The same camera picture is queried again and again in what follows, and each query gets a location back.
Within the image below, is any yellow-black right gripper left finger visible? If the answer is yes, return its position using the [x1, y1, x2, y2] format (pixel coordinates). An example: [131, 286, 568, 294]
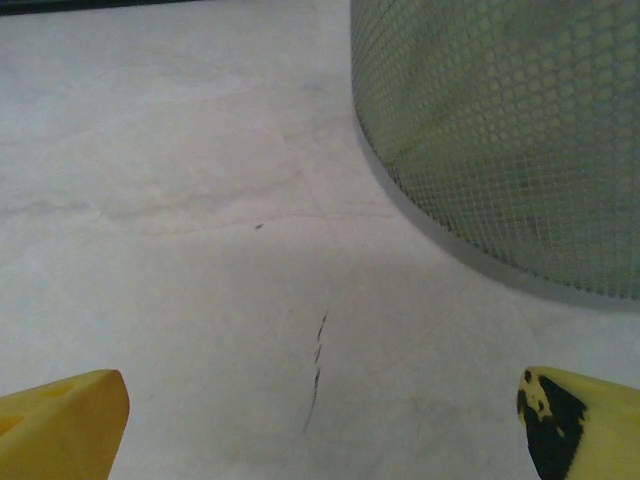
[0, 368, 132, 480]

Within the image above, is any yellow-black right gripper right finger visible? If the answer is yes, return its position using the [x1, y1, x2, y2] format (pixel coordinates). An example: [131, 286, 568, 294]
[516, 366, 640, 480]

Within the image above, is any wire mesh waste bin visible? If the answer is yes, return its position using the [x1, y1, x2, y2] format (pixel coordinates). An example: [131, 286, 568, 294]
[349, 0, 640, 314]

